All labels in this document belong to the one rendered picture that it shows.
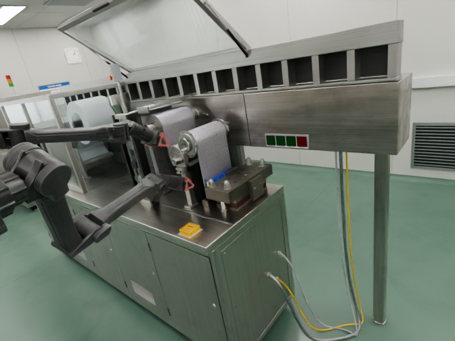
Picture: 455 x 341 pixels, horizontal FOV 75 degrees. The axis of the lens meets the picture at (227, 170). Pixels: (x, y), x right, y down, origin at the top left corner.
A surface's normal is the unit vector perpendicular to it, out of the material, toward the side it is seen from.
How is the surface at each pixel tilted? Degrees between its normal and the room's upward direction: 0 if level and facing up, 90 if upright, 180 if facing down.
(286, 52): 90
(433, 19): 90
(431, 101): 90
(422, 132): 90
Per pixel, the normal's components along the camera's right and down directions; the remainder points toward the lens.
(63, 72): 0.76, 0.11
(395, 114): -0.63, 0.36
